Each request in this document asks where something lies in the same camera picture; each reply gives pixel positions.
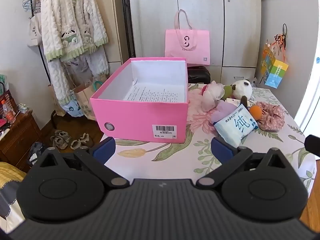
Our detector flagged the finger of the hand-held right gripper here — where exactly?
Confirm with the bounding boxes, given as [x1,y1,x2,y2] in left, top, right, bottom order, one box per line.
[304,134,320,158]

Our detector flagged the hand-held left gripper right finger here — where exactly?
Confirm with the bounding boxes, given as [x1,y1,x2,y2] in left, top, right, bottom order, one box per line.
[196,137,288,189]

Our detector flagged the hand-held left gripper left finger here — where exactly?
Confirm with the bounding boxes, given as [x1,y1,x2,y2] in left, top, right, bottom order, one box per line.
[37,137,131,188]

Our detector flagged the blue white tissue pack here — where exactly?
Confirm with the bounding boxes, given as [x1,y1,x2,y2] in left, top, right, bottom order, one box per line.
[213,103,259,148]

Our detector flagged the purple soft pouch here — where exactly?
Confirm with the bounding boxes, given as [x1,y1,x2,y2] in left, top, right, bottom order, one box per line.
[210,102,238,126]

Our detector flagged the pink cardboard box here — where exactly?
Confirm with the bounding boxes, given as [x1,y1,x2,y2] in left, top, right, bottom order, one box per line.
[90,57,189,144]

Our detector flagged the pink floral scrunchie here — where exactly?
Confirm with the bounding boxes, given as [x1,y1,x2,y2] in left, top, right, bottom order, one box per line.
[255,101,286,132]

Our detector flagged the orange soft ball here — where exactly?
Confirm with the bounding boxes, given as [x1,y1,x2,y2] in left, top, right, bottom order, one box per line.
[250,105,263,119]

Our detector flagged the grey sneaker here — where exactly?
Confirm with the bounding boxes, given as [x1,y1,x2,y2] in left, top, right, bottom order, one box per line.
[50,129,72,150]
[70,133,91,150]

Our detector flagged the floral tablecloth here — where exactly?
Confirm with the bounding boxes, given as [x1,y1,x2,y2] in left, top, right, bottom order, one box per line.
[100,83,318,189]

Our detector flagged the blue white printed bag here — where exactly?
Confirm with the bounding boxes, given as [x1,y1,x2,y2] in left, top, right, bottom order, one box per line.
[61,89,84,118]

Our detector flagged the kraft paper bag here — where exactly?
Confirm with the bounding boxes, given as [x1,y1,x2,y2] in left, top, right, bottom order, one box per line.
[73,75,108,121]

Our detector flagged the pink white plush toy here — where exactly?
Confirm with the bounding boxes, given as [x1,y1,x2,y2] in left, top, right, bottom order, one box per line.
[200,80,226,112]

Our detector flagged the panda plush toy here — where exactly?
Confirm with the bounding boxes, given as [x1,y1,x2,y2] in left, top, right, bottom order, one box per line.
[223,79,254,103]

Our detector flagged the dark plastic bag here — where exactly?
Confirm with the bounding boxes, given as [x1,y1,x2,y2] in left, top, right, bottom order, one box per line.
[29,142,47,167]

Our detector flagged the printed paper sheet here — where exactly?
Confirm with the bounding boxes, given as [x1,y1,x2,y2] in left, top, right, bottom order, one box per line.
[123,83,187,103]

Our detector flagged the black suitcase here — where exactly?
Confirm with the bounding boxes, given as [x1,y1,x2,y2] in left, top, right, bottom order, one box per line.
[187,65,211,84]

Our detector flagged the colourful gift bag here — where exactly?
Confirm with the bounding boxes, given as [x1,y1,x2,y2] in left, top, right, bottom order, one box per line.
[260,43,289,89]

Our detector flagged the fuzzy white pants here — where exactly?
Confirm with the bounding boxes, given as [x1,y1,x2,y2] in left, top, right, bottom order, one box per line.
[47,47,111,106]

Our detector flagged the wooden nightstand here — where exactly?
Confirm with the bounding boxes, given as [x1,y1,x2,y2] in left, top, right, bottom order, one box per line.
[0,109,42,167]

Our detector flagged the yellow grey bed blanket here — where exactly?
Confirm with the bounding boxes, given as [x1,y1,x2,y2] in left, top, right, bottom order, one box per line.
[0,162,27,233]

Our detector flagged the orange drink bottle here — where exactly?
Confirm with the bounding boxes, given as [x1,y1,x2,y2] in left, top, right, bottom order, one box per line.
[0,99,16,124]

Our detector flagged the black clothes rack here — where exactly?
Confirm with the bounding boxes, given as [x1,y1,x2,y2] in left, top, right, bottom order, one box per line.
[32,0,63,131]

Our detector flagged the orange knotted tassel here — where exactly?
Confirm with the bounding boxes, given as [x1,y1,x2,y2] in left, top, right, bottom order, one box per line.
[273,23,288,63]

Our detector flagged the pink tote bag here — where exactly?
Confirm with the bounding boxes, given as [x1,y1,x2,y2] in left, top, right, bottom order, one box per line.
[164,9,211,66]

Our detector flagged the fuzzy white green-trimmed jacket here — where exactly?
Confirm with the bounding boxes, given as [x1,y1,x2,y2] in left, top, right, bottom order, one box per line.
[40,0,109,62]

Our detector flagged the canvas tote bag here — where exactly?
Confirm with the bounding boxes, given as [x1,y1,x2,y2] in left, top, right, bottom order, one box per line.
[27,0,43,47]

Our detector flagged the white wardrobe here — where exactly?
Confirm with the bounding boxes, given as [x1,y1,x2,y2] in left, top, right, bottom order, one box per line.
[125,0,320,92]

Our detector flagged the teal clothes hangers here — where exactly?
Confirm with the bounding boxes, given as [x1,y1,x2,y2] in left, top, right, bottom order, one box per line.
[22,0,42,13]

